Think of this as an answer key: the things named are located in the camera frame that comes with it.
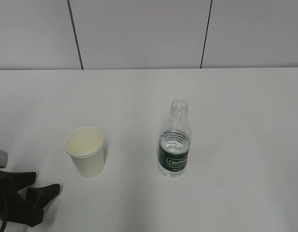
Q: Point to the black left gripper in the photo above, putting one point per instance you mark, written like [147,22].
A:
[29,210]

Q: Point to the white paper cup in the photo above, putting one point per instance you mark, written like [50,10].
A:
[85,146]

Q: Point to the clear water bottle green label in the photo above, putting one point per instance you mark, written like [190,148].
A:
[174,140]

